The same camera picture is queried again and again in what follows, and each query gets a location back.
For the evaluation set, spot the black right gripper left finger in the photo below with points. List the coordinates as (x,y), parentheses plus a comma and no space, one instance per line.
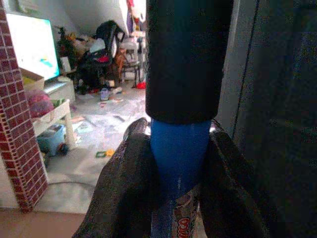
(119,188)

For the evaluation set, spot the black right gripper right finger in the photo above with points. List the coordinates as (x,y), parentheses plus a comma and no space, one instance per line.
(230,188)

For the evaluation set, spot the red toy on floor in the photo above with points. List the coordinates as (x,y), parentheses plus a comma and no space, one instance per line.
(141,85)

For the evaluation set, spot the green yellow toy piece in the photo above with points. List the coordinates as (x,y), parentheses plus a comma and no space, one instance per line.
(105,153)

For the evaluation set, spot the blue toy truck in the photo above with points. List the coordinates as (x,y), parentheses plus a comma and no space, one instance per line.
(52,142)

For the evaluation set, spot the white low table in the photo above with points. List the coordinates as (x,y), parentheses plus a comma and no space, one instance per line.
(55,119)

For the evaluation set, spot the purple white toy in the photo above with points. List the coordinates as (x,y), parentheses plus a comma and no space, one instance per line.
(105,94)

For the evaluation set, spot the white television stand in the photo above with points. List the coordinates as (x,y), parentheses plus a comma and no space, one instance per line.
(62,89)

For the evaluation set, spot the pink bag of toys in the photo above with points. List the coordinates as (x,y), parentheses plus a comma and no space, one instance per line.
(39,102)

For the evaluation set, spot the red brick pattern cardboard column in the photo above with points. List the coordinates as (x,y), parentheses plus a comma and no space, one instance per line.
(17,119)

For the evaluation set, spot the white chair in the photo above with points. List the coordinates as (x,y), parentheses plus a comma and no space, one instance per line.
(130,59)

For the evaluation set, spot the black stroller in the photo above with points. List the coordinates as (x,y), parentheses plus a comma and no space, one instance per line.
(99,57)

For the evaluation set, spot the cardboard box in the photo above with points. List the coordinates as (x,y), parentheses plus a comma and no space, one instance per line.
(31,79)

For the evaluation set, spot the small christmas tree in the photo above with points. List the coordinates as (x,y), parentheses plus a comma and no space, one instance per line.
(65,44)

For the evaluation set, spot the bright television screen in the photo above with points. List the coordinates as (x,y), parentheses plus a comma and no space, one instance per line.
(33,44)

